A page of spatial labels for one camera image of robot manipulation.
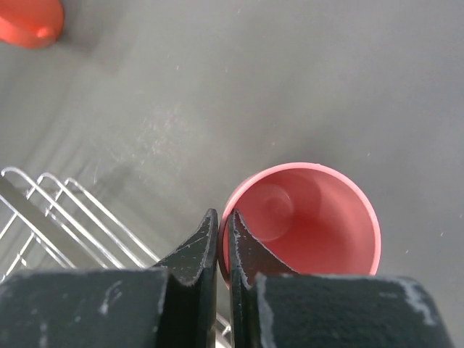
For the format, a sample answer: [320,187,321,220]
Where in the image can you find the orange mug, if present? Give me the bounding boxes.
[1,0,65,49]

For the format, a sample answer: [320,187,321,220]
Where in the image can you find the pink plastic cup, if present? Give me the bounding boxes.
[217,162,381,283]

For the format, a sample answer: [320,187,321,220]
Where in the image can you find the wire dish rack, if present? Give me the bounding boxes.
[1,167,231,347]

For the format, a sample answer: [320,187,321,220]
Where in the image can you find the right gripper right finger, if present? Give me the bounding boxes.
[227,210,453,347]

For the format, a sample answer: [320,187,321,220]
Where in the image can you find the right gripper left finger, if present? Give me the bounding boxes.
[1,209,218,347]

